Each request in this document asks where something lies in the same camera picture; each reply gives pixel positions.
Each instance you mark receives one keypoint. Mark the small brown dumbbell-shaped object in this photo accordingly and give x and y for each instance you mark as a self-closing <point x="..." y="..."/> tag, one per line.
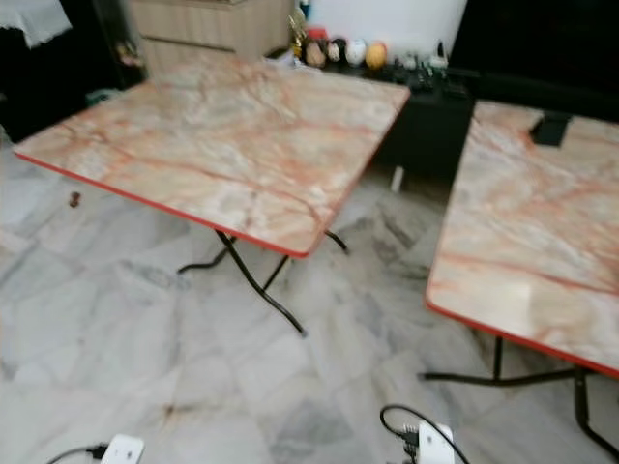
<point x="73" y="200"/>

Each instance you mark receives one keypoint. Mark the black cloth-covered furniture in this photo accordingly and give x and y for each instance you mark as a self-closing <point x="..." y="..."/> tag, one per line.
<point x="44" y="92"/>

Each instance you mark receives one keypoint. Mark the white lace cloth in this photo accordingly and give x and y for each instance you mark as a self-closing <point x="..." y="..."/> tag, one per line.
<point x="34" y="17"/>

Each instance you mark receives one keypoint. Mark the glass display cabinet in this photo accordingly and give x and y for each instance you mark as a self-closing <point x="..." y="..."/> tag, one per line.
<point x="121" y="48"/>

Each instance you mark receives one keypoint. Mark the light wooden drawer cabinet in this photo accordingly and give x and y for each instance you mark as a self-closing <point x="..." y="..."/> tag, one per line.
<point x="208" y="34"/>

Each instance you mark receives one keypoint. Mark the gold trophy cup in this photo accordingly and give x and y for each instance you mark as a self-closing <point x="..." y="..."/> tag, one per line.
<point x="298" y="29"/>

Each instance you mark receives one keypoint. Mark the red-lidded clear jar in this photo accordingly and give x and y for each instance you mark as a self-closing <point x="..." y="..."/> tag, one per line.
<point x="316" y="50"/>

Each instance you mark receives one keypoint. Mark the black and white figurine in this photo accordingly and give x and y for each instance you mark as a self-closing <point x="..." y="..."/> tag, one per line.
<point x="337" y="51"/>

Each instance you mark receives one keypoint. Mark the white egg-shaped figurine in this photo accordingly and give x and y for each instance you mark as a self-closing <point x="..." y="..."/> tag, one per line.
<point x="356" y="52"/>

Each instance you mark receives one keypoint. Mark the small white upright object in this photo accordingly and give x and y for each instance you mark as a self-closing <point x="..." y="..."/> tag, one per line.
<point x="397" y="179"/>

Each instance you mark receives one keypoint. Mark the yellow orange egg-shaped figurine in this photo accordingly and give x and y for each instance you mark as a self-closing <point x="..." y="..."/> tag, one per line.
<point x="377" y="55"/>

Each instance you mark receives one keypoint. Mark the small grey figurine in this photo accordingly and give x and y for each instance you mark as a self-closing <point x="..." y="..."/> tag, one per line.
<point x="406" y="62"/>

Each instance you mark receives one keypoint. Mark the white pen cup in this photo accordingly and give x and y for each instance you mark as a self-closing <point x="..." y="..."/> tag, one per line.
<point x="440" y="60"/>

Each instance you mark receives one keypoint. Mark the black box-shaped object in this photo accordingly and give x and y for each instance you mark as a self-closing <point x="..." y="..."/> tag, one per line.
<point x="551" y="130"/>

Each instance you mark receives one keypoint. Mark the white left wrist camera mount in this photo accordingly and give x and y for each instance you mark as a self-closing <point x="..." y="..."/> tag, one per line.
<point x="122" y="449"/>

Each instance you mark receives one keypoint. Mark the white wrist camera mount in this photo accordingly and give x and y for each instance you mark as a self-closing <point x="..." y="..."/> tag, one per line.
<point x="122" y="449"/>
<point x="436" y="445"/>

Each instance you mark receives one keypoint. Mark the black folding table leg frame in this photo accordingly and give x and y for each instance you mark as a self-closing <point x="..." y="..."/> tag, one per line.
<point x="256" y="282"/>
<point x="498" y="375"/>

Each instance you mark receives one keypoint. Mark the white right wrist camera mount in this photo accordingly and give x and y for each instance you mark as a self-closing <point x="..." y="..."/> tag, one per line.
<point x="436" y="445"/>

